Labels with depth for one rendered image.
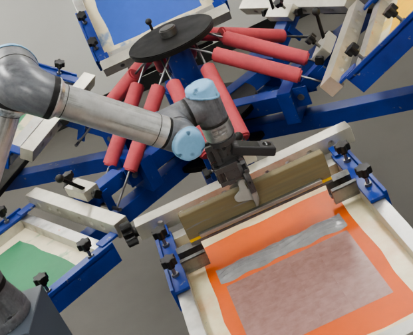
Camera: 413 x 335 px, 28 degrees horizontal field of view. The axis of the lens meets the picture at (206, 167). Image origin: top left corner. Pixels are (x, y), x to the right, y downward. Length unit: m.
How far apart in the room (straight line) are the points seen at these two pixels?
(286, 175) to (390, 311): 0.48
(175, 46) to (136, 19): 0.94
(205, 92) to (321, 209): 0.50
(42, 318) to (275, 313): 0.54
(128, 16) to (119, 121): 1.89
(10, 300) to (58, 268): 0.66
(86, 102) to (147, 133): 0.15
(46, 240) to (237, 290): 0.88
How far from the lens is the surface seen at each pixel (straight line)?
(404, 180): 4.08
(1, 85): 1.80
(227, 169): 2.08
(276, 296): 2.04
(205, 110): 2.01
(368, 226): 2.15
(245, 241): 2.28
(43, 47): 6.25
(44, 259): 2.69
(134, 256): 4.39
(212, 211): 2.15
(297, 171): 2.16
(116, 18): 3.70
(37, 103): 1.78
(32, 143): 3.02
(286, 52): 2.83
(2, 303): 1.94
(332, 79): 2.47
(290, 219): 2.29
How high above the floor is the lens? 2.16
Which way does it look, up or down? 26 degrees down
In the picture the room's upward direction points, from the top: 25 degrees counter-clockwise
